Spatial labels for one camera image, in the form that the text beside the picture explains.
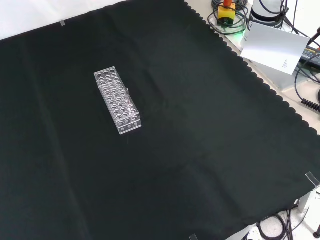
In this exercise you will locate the grey metal bracket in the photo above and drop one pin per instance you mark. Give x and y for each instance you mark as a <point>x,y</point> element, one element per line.
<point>308,200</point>

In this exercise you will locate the clear acrylic test tube rack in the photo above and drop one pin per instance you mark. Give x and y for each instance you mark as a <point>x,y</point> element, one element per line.
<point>110,100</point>

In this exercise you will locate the yellow emergency stop button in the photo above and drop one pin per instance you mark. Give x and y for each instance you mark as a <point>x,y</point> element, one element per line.
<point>226,14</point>

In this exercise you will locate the black power adapter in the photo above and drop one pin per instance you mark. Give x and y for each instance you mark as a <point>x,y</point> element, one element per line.
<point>311,57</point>

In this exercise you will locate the pale white board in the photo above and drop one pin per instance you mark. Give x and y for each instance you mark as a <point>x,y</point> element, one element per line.
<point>270,47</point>

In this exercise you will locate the white power strip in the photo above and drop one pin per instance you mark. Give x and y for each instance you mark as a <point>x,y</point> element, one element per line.
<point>252,233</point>

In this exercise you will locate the clear glass test tube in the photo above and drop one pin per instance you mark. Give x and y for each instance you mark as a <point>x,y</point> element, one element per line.
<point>128,102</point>

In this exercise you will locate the clear tape strip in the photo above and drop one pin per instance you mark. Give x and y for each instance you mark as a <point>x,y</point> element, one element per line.
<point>193,237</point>
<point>313,179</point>
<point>62,23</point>

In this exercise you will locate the black table cloth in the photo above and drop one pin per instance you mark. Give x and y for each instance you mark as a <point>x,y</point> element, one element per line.
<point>175,150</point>

